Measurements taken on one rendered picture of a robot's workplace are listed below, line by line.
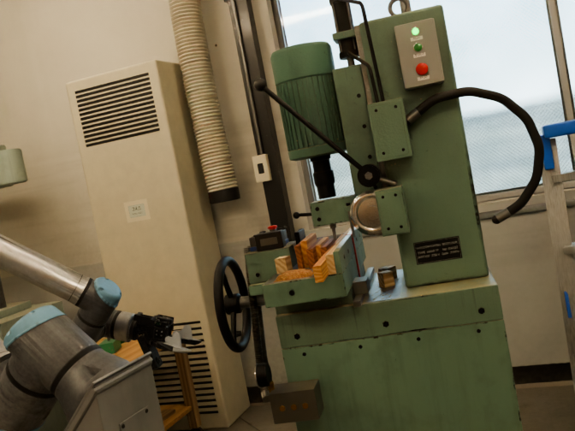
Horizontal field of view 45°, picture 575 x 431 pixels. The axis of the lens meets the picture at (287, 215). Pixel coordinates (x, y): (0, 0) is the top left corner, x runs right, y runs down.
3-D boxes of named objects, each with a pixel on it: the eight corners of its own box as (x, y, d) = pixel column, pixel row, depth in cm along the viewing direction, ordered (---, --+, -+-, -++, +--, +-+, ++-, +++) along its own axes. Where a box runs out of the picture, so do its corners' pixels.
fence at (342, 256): (358, 240, 231) (355, 224, 230) (363, 239, 231) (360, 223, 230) (336, 274, 172) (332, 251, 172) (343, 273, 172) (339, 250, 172)
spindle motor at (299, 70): (295, 161, 210) (276, 58, 208) (352, 150, 207) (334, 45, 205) (284, 162, 193) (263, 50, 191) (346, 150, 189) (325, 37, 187)
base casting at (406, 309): (308, 310, 228) (302, 283, 228) (487, 284, 216) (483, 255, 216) (281, 350, 184) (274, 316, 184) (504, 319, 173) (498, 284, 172)
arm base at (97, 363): (101, 376, 153) (69, 347, 155) (59, 439, 157) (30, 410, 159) (146, 357, 170) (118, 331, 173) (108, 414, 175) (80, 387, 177)
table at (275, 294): (277, 271, 237) (274, 254, 237) (366, 257, 231) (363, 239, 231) (229, 314, 178) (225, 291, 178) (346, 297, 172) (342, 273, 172)
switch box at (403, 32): (405, 91, 183) (394, 30, 182) (443, 82, 181) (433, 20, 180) (405, 89, 177) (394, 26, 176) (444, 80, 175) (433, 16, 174)
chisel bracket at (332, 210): (317, 229, 206) (312, 201, 205) (364, 221, 203) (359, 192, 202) (314, 233, 198) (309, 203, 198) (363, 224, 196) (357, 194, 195)
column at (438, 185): (407, 274, 210) (364, 35, 205) (483, 262, 205) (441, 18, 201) (406, 288, 188) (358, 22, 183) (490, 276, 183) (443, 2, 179)
